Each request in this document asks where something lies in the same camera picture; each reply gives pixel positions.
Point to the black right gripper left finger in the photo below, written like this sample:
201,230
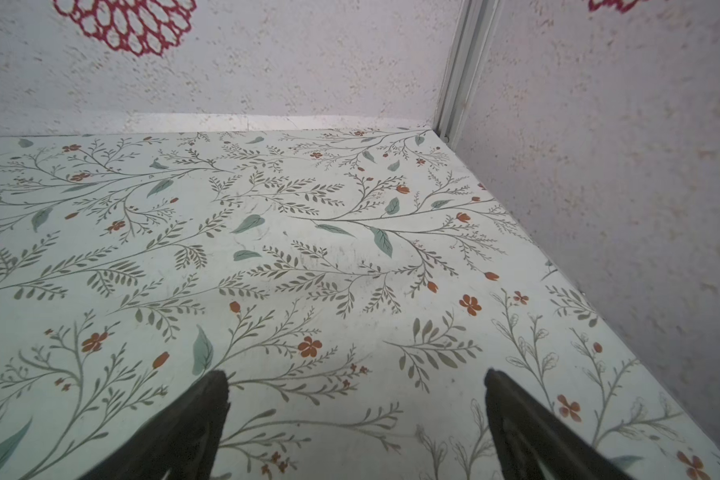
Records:
179,442

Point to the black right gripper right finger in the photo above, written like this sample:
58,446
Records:
531,443

